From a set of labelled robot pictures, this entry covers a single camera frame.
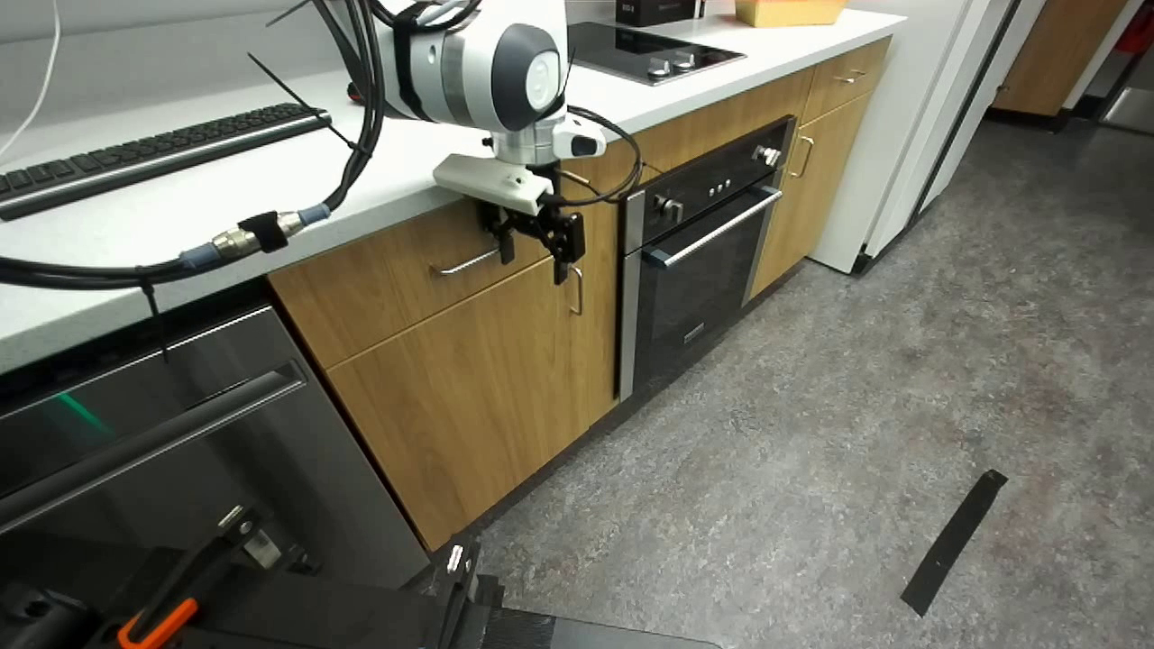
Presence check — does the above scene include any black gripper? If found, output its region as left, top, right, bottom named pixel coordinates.
left=477, top=192, right=592, bottom=288

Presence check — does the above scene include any white drawer with wooden front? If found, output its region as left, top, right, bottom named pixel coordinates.
left=267, top=157, right=626, bottom=371

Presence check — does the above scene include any small wooden drawer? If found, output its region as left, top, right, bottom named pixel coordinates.
left=799, top=40, right=895, bottom=127

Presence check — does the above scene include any black built-in oven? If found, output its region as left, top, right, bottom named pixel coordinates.
left=614, top=114, right=802, bottom=403

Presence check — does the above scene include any black cooktop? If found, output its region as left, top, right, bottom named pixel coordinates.
left=562, top=18, right=748, bottom=88

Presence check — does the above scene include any small black appliance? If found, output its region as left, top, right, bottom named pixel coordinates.
left=614, top=0, right=696, bottom=27

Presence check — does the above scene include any narrow wooden cabinet door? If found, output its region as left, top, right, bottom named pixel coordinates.
left=748, top=94, right=889, bottom=302

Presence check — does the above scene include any light wooden box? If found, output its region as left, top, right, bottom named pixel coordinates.
left=734, top=0, right=850, bottom=33

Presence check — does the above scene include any dark grey dishwasher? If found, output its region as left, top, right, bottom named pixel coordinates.
left=0, top=280, right=434, bottom=596

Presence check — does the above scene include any white refrigerator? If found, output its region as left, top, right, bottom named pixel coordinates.
left=807, top=0, right=1028, bottom=276

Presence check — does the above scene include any black keyboard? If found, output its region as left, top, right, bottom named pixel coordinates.
left=0, top=102, right=332, bottom=224

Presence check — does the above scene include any black stand base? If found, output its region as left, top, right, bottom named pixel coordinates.
left=0, top=536, right=729, bottom=649

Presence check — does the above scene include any black floor strip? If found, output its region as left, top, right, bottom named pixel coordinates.
left=900, top=463, right=1013, bottom=620

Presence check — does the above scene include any orange and black clamp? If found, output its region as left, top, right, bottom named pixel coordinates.
left=113, top=502, right=289, bottom=649

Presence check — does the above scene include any tall wooden cabinet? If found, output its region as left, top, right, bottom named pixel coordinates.
left=989, top=0, right=1148, bottom=121

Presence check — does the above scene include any silver cabinet door handle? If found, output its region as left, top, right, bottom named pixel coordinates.
left=562, top=262, right=592, bottom=320

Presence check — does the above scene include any silver drawer handle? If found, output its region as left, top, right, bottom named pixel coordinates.
left=428, top=242, right=504, bottom=280

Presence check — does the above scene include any thin black cable loop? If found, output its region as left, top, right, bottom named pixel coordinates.
left=556, top=102, right=651, bottom=210

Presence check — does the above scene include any thick black cable bundle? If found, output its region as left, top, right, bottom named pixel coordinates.
left=0, top=0, right=390, bottom=293

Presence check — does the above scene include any white cable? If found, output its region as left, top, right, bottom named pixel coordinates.
left=0, top=0, right=65, bottom=164

